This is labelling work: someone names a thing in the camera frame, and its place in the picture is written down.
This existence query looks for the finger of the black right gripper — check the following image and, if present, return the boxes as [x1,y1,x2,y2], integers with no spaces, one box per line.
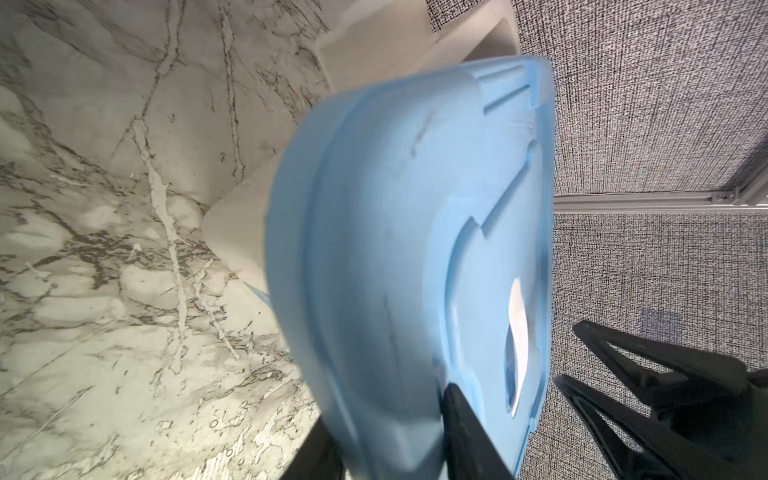
[554,375,748,479]
[573,321,749,408]

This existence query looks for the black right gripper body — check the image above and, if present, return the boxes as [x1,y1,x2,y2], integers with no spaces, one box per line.
[652,370,767,479]

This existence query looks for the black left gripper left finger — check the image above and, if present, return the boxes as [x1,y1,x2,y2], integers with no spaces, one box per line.
[280,419,345,480]

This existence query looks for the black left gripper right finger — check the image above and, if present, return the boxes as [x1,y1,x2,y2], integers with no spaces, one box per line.
[440,383,514,480]

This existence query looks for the blue plastic bin lid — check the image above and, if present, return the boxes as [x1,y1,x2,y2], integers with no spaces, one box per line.
[265,56,555,479]

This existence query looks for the white plastic storage bin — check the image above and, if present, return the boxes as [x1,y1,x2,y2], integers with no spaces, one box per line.
[202,1,520,303]

